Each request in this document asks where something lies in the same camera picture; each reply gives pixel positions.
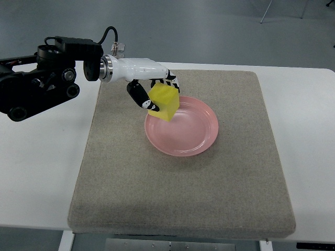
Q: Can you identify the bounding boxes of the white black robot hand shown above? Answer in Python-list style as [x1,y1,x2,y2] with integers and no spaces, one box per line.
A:
[99,54,180,112]

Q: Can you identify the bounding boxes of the yellow foam block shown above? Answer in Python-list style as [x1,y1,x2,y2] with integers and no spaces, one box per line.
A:
[148,83,180,122]

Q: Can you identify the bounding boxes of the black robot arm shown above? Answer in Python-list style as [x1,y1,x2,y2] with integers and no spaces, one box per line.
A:
[1,26,118,122]

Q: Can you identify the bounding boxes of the pink plate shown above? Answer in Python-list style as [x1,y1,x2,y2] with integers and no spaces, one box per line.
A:
[144,96,219,157]

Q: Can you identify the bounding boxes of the beige felt mat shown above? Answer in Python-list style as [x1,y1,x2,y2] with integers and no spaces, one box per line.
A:
[68,70,296,239]

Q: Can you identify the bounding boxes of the grey metal table crossbar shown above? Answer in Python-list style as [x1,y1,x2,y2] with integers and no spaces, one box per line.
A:
[104,238,236,251]

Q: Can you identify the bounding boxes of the white left table leg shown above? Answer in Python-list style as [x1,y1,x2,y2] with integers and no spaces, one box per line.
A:
[58,231,75,251]

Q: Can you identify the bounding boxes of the white table leg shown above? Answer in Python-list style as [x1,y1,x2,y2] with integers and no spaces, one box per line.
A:
[259,241,273,251]
[58,231,75,251]

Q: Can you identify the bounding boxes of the metal chair legs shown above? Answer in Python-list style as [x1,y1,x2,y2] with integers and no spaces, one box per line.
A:
[259,1,334,24]

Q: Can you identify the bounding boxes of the white right table leg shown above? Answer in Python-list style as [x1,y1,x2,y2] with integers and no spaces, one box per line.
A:
[259,241,273,251]

